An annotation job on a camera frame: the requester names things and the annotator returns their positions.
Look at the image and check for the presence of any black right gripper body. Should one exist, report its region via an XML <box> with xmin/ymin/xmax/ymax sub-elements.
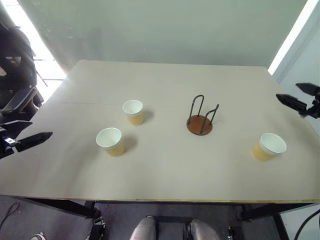
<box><xmin>306</xmin><ymin>92</ymin><xmax>320</xmax><ymax>117</ymax></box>

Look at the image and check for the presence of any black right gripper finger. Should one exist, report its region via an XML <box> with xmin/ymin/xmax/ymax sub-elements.
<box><xmin>275</xmin><ymin>93</ymin><xmax>310</xmax><ymax>116</ymax></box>
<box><xmin>295</xmin><ymin>82</ymin><xmax>320</xmax><ymax>96</ymax></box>

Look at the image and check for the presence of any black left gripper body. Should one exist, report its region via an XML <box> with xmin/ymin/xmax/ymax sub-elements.
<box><xmin>0</xmin><ymin>126</ymin><xmax>17</xmax><ymax>160</ymax></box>

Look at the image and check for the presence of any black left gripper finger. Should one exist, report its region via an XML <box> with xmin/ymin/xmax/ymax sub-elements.
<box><xmin>14</xmin><ymin>131</ymin><xmax>54</xmax><ymax>153</ymax></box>
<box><xmin>0</xmin><ymin>120</ymin><xmax>33</xmax><ymax>137</ymax></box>

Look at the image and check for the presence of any brown paper cup white inside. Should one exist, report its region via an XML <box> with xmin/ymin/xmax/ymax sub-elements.
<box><xmin>251</xmin><ymin>132</ymin><xmax>287</xmax><ymax>162</ymax></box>
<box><xmin>122</xmin><ymin>99</ymin><xmax>145</xmax><ymax>127</ymax></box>
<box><xmin>95</xmin><ymin>127</ymin><xmax>125</xmax><ymax>158</ymax></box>

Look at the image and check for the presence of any black office chair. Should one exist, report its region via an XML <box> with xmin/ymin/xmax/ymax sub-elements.
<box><xmin>0</xmin><ymin>22</ymin><xmax>45</xmax><ymax>117</ymax></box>

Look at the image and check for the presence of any grey rounded shape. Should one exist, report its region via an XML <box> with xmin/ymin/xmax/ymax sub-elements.
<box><xmin>186</xmin><ymin>219</ymin><xmax>219</xmax><ymax>240</ymax></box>
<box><xmin>129</xmin><ymin>216</ymin><xmax>160</xmax><ymax>240</ymax></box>

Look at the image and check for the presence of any thin black floor cable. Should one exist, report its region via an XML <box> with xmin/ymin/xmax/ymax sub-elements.
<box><xmin>0</xmin><ymin>201</ymin><xmax>21</xmax><ymax>226</ymax></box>

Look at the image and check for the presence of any black table frame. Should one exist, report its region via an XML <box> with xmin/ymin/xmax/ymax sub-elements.
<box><xmin>13</xmin><ymin>196</ymin><xmax>320</xmax><ymax>240</ymax></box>

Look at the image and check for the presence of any brown wire cup holder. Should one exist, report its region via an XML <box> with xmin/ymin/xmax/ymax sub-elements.
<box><xmin>186</xmin><ymin>94</ymin><xmax>220</xmax><ymax>136</ymax></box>

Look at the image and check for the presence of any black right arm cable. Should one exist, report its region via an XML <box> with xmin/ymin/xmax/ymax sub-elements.
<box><xmin>294</xmin><ymin>209</ymin><xmax>320</xmax><ymax>240</ymax></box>

